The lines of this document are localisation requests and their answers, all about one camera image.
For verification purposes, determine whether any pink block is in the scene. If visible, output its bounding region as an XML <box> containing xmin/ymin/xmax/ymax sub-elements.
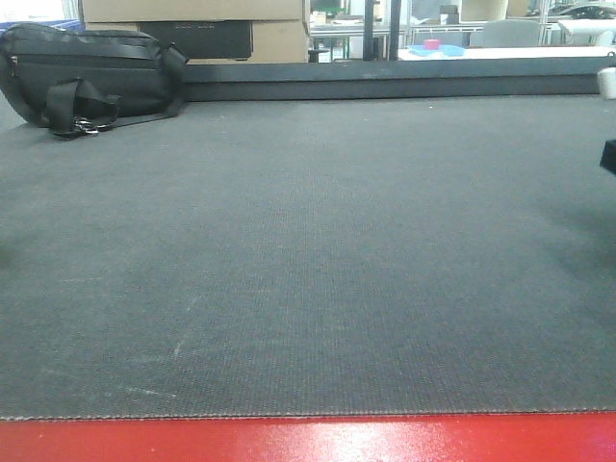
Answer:
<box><xmin>423</xmin><ymin>38</ymin><xmax>440</xmax><ymax>50</ymax></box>

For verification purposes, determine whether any red conveyor edge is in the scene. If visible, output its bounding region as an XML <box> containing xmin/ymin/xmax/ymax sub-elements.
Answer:
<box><xmin>1</xmin><ymin>412</ymin><xmax>615</xmax><ymax>461</ymax></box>

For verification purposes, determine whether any lower cardboard box black label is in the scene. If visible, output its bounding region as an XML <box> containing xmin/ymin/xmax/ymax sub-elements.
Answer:
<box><xmin>85</xmin><ymin>19</ymin><xmax>310</xmax><ymax>65</ymax></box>

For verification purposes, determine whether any light blue tray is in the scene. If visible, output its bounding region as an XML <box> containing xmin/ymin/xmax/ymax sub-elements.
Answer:
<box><xmin>408</xmin><ymin>43</ymin><xmax>466</xmax><ymax>58</ymax></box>

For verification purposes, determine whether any black fabric bag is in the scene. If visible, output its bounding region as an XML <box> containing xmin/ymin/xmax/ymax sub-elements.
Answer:
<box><xmin>1</xmin><ymin>22</ymin><xmax>189</xmax><ymax>139</ymax></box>

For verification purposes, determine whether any beige open box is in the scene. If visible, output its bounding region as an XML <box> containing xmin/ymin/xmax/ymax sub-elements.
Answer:
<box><xmin>459</xmin><ymin>0</ymin><xmax>509</xmax><ymax>23</ymax></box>

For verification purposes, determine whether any grey chair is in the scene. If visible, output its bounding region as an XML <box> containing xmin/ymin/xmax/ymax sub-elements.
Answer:
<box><xmin>482</xmin><ymin>19</ymin><xmax>540</xmax><ymax>48</ymax></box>

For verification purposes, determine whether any white table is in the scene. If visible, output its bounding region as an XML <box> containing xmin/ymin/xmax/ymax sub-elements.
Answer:
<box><xmin>398</xmin><ymin>46</ymin><xmax>615</xmax><ymax>62</ymax></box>

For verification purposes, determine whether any upper cardboard box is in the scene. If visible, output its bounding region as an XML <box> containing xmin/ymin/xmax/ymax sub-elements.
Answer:
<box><xmin>80</xmin><ymin>0</ymin><xmax>310</xmax><ymax>23</ymax></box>

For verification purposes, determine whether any black object at right edge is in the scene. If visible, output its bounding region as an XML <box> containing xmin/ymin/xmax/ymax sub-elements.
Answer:
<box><xmin>600</xmin><ymin>140</ymin><xmax>616</xmax><ymax>175</ymax></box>

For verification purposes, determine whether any white object at right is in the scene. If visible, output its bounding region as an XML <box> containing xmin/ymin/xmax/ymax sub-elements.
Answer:
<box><xmin>597</xmin><ymin>66</ymin><xmax>616</xmax><ymax>100</ymax></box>

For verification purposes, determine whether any black vertical post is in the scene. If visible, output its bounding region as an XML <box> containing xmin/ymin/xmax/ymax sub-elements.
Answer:
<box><xmin>362</xmin><ymin>0</ymin><xmax>374</xmax><ymax>62</ymax></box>
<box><xmin>388</xmin><ymin>0</ymin><xmax>401</xmax><ymax>62</ymax></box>

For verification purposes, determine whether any dark conveyor side rail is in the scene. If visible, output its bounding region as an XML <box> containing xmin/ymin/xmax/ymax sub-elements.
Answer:
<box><xmin>184</xmin><ymin>56</ymin><xmax>615</xmax><ymax>102</ymax></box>

